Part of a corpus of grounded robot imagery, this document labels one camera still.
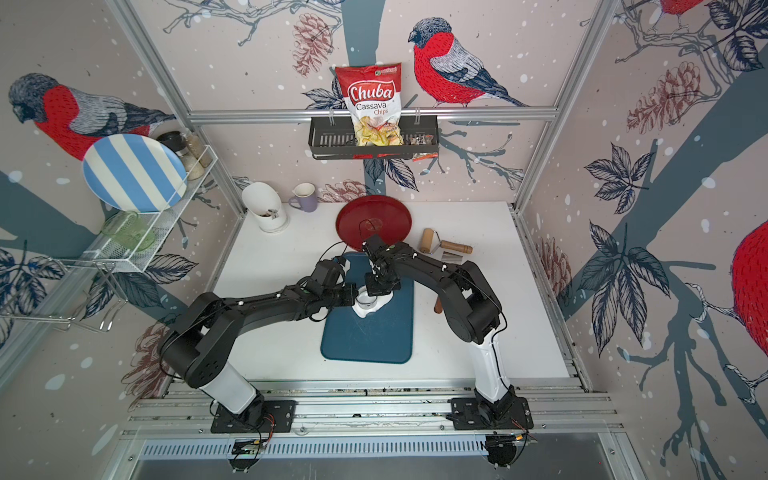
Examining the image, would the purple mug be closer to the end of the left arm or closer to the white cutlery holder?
the white cutlery holder

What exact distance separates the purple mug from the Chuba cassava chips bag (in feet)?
1.26

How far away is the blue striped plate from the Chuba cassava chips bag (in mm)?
514

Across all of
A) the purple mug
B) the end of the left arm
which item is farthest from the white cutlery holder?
the end of the left arm

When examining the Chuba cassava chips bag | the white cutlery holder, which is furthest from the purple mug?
the Chuba cassava chips bag

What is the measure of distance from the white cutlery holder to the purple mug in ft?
0.22

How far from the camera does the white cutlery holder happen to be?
108 cm

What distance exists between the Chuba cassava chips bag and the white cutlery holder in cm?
43

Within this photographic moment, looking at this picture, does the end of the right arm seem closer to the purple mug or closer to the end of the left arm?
the end of the left arm

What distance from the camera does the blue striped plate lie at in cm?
69

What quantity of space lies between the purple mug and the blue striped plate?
40cm

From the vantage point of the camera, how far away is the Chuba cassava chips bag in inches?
31.8

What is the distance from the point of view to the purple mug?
3.82ft
